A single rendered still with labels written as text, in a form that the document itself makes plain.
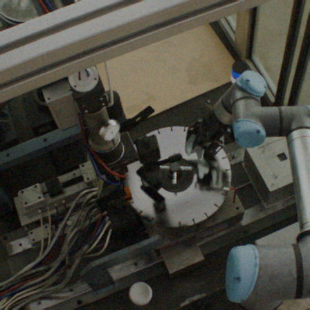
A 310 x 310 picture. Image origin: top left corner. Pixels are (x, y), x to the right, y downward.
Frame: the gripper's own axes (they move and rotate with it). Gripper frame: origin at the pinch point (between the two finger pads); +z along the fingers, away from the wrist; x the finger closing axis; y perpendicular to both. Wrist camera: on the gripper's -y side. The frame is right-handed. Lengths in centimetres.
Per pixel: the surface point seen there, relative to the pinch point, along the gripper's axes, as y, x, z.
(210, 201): 14.3, 8.8, 2.4
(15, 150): 5, -47, 21
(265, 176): 3.1, 24.7, -3.6
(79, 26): 62, -53, -80
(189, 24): 59, -43, -82
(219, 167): 3.4, 10.0, -0.8
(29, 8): -51, -57, 15
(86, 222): 18.9, -20.6, 25.3
